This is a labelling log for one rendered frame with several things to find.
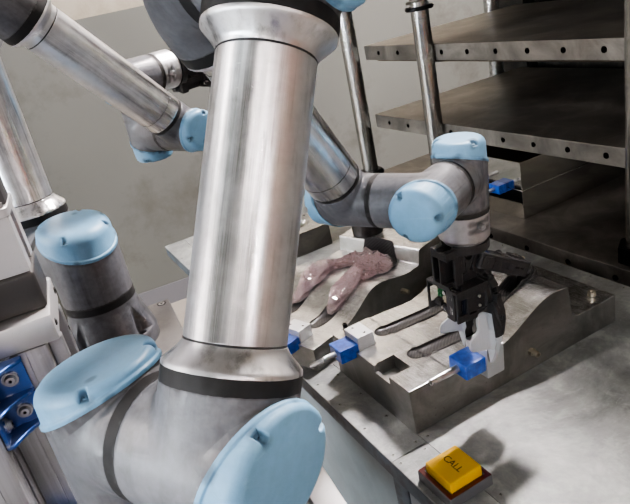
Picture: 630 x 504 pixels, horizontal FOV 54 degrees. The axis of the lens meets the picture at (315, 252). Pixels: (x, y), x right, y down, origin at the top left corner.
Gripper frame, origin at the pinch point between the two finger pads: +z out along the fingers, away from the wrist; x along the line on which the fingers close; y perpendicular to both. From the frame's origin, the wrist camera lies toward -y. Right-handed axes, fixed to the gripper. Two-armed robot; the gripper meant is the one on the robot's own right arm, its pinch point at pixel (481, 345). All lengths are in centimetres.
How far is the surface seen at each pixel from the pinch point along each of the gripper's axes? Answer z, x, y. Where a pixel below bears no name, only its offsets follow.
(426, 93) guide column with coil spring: -18, -94, -64
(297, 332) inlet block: 8.9, -38.5, 15.9
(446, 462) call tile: 11.2, 7.2, 14.2
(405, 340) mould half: 6.9, -18.2, 2.7
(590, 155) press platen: -7, -36, -69
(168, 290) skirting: 98, -269, -1
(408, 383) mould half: 6.4, -6.7, 10.5
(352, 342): 5.7, -22.9, 11.5
